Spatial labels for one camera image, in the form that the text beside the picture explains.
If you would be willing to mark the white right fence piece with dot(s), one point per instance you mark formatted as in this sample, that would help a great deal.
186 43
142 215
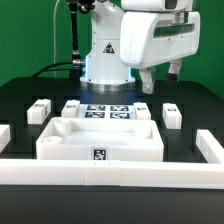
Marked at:
210 148

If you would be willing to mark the white desk top tray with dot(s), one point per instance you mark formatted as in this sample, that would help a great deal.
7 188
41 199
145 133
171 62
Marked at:
100 139

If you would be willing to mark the white left fence piece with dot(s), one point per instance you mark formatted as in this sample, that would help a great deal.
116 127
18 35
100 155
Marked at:
5 136

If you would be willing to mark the fiducial marker sheet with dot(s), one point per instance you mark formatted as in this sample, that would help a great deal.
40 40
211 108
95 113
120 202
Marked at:
106 111

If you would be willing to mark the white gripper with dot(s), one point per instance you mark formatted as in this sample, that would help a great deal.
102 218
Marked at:
149 39

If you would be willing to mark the white fence piece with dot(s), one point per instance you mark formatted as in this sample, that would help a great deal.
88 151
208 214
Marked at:
210 148
5 136

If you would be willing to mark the white front fence wall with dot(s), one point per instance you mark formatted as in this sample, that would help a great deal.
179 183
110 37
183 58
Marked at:
111 173

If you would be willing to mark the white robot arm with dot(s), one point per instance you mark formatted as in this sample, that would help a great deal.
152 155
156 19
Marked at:
104 69

